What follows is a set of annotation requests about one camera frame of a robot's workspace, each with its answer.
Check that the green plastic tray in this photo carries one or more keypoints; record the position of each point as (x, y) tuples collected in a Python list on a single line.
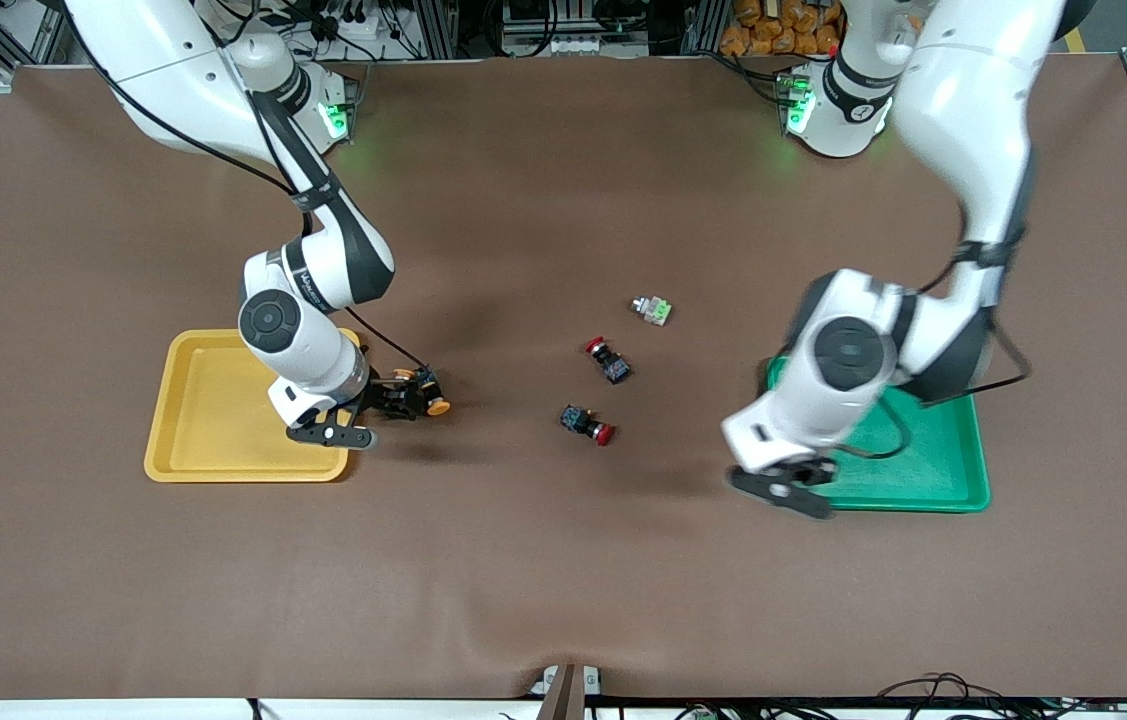
[(933, 470)]

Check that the brown table mat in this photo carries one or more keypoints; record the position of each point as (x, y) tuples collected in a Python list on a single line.
[(523, 550)]

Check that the aluminium frame post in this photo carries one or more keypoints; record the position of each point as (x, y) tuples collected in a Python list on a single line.
[(435, 28), (708, 25)]

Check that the green push button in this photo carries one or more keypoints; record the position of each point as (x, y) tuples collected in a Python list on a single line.
[(656, 312)]

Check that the brown camera pole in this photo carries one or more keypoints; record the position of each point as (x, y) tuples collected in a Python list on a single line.
[(563, 702)]

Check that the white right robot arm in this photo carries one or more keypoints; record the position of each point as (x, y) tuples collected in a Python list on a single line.
[(163, 80)]

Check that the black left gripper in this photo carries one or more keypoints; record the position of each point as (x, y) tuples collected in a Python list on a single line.
[(812, 475)]

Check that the grey table clamp bracket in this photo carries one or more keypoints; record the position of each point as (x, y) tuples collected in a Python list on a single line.
[(549, 681)]

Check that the red push button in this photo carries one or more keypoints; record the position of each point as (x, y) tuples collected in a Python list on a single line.
[(578, 420), (613, 368)]

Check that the yellow plastic tray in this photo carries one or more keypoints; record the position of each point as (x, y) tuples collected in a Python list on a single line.
[(208, 420)]

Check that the orange packaged goods pile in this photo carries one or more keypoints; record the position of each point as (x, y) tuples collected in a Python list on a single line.
[(783, 28)]

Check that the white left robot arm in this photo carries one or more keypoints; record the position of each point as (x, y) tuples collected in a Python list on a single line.
[(963, 100)]

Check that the white power strip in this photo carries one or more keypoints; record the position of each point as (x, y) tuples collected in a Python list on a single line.
[(353, 28)]

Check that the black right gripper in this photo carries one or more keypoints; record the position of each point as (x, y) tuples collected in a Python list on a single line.
[(387, 392)]

